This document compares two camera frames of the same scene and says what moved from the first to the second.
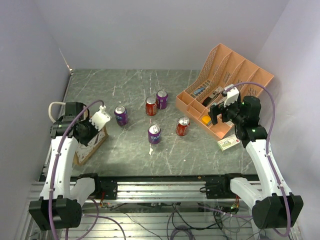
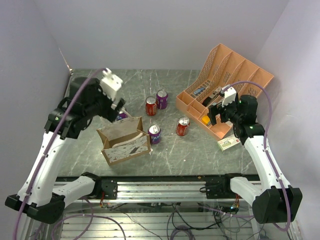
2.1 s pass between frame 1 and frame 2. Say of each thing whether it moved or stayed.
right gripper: stayed
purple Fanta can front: stayed
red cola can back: stayed
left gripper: moved
